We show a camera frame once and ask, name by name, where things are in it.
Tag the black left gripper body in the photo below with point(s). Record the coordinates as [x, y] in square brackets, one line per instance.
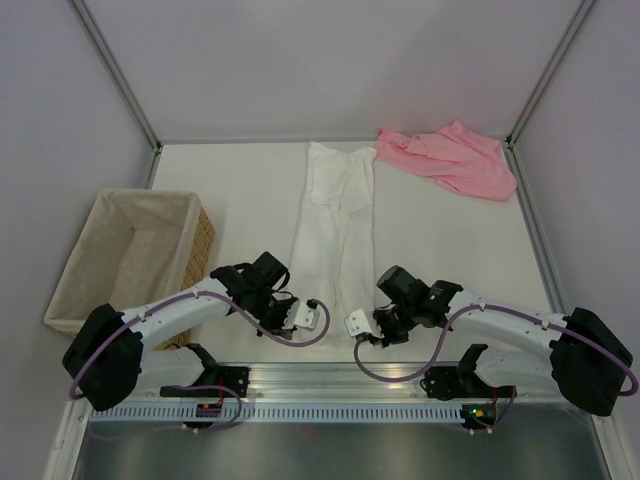
[271, 313]

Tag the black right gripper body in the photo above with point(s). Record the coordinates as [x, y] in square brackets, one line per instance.
[394, 323]

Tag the white t shirt robot print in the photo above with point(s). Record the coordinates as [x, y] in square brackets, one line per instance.
[332, 257]

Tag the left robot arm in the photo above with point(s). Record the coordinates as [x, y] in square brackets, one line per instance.
[116, 352]

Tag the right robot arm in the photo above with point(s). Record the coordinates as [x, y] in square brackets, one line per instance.
[575, 355]

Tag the wicker basket cloth lining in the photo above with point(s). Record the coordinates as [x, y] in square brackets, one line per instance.
[136, 247]

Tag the pink t shirt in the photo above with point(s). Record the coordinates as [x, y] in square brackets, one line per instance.
[454, 157]

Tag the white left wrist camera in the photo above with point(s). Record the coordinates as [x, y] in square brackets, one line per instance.
[303, 314]

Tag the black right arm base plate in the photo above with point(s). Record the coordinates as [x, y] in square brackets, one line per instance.
[447, 383]

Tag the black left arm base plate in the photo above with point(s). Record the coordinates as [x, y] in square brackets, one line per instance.
[225, 381]

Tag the slotted grey cable duct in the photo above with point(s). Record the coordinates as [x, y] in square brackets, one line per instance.
[282, 413]

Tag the aluminium mounting rail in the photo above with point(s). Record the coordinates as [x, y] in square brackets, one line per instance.
[341, 382]

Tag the right aluminium frame post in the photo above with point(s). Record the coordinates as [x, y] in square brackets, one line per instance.
[568, 37]

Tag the aluminium frame post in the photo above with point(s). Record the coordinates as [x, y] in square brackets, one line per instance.
[568, 37]
[105, 54]

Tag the left aluminium frame post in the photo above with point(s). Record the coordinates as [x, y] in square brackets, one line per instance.
[105, 54]

